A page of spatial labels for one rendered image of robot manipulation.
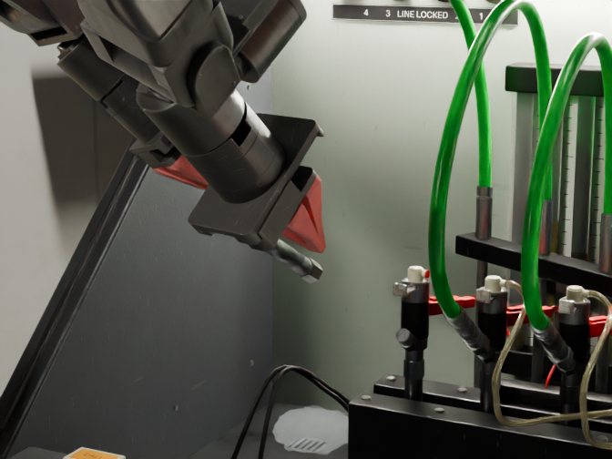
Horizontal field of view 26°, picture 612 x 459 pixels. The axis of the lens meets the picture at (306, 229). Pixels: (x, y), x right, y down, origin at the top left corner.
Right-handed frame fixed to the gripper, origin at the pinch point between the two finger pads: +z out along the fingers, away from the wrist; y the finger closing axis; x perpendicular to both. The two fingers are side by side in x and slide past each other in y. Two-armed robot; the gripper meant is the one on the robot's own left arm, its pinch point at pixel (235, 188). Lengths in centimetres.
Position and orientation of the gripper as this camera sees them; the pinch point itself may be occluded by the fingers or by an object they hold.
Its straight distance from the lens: 122.9
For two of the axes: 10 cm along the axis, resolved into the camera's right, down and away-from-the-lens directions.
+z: 7.0, 6.6, 2.7
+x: -6.2, 7.5, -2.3
